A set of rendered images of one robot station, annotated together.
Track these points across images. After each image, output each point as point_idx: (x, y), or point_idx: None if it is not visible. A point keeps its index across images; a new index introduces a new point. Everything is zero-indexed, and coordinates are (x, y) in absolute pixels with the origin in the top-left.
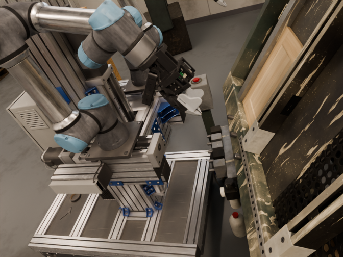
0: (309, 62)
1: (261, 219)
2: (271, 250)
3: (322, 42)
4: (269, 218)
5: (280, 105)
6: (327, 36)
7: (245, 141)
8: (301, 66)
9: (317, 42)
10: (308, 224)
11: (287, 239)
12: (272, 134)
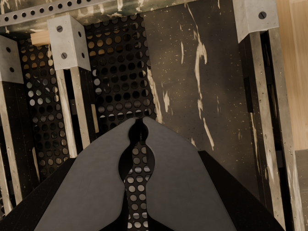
0: (264, 165)
1: (110, 4)
2: (58, 30)
3: (268, 195)
4: (115, 13)
5: (252, 89)
6: (269, 202)
7: None
8: (266, 158)
9: (272, 196)
10: (66, 99)
11: (62, 63)
12: (239, 39)
